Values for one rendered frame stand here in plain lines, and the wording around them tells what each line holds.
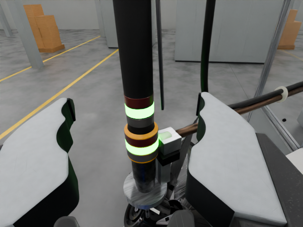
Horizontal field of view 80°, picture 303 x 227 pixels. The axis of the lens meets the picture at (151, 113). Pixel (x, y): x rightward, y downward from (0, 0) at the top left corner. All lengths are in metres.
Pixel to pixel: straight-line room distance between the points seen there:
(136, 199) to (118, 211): 1.70
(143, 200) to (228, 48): 5.68
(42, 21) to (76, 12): 6.09
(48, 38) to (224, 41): 6.23
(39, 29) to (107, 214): 7.49
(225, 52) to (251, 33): 0.77
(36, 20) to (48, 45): 0.90
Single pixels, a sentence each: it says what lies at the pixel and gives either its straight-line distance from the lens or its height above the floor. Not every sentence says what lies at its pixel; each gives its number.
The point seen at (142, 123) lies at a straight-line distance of 0.21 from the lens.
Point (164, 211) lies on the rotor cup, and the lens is 0.55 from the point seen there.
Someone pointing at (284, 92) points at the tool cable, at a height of 1.56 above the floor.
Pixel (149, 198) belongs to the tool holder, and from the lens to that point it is 0.30.
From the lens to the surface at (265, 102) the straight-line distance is 0.40.
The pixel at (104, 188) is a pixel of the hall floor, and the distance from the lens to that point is 2.17.
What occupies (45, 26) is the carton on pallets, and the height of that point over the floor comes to 0.91.
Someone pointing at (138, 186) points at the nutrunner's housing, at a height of 1.48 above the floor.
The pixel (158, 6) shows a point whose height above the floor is 1.71.
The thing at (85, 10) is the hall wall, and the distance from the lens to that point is 13.90.
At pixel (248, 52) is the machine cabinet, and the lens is 6.03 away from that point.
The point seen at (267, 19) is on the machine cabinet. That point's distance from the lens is 5.96.
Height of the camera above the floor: 1.72
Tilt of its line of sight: 33 degrees down
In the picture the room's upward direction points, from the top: 2 degrees counter-clockwise
